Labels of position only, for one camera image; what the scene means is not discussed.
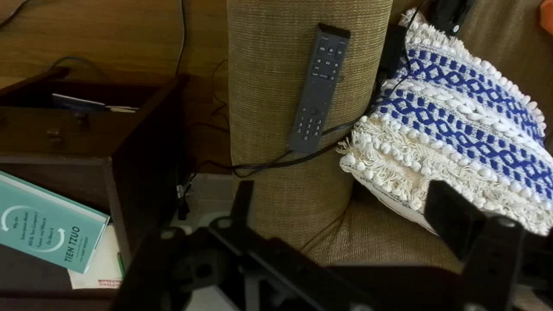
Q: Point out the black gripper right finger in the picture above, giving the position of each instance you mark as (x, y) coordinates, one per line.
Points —
(499, 253)

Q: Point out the teal book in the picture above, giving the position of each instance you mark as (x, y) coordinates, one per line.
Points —
(47, 225)

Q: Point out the white paper booklet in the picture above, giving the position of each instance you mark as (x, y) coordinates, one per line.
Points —
(105, 270)

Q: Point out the dark wooden side table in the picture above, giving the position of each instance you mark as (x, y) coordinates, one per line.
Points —
(115, 147)

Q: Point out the olive green fabric sofa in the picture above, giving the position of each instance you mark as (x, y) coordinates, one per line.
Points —
(348, 109)

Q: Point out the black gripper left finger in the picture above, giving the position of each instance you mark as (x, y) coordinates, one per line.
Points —
(251, 273)

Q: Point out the orange cloth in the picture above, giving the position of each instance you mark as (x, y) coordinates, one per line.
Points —
(547, 16)

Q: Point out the white blue woven pillow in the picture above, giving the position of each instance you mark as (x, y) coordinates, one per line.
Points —
(448, 114)

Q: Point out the dark grey remote control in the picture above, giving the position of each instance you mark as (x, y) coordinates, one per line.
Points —
(324, 70)

